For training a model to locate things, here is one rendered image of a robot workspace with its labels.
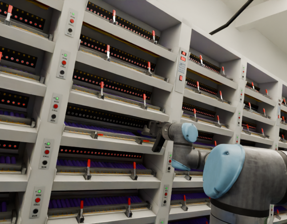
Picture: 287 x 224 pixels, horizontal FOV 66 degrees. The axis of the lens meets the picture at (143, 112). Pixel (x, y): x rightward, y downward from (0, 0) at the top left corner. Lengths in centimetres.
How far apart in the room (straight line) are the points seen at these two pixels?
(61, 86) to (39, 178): 39
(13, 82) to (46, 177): 40
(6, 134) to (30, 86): 20
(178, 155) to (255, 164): 59
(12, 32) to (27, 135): 40
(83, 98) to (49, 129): 20
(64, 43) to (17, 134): 42
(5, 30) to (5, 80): 19
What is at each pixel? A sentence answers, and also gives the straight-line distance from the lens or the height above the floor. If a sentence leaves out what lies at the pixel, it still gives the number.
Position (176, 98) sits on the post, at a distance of 138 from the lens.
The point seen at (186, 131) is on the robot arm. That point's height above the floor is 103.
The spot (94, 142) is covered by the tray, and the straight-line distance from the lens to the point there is 108.
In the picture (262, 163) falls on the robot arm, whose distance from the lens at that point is 51.
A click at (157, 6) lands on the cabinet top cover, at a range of 142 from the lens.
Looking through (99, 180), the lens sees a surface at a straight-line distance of 112.
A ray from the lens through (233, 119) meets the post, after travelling 190.
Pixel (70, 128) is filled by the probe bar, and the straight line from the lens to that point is 107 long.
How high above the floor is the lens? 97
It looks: 7 degrees up
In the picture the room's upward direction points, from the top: 8 degrees clockwise
